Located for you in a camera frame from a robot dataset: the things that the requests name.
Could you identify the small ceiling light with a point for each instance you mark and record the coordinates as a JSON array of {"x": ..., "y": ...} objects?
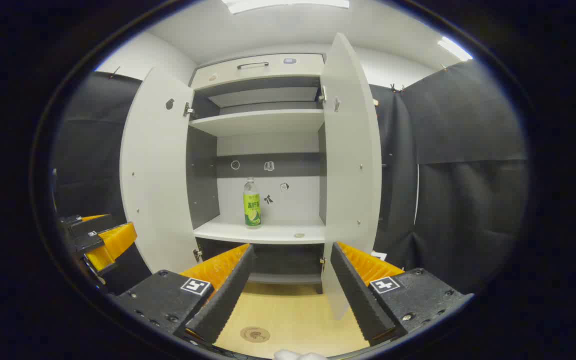
[{"x": 454, "y": 49}]

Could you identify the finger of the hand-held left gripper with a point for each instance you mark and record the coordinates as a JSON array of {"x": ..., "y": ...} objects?
[
  {"x": 88, "y": 226},
  {"x": 113, "y": 242}
]

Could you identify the green label bottle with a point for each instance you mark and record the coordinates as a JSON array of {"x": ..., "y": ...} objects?
[{"x": 252, "y": 207}]

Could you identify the black backdrop cloth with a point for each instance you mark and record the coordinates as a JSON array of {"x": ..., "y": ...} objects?
[{"x": 468, "y": 200}]

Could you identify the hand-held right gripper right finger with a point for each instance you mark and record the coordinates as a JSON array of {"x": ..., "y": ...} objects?
[{"x": 355, "y": 295}]

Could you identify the long ceiling light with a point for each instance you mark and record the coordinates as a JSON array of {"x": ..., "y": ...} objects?
[{"x": 288, "y": 4}]

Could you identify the round brown coaster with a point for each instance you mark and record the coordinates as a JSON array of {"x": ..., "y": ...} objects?
[{"x": 255, "y": 334}]

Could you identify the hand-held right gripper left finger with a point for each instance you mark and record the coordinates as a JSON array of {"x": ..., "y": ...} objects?
[{"x": 228, "y": 295}]

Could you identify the white cabinet door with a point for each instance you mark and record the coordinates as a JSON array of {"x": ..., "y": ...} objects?
[
  {"x": 350, "y": 165},
  {"x": 158, "y": 175}
]

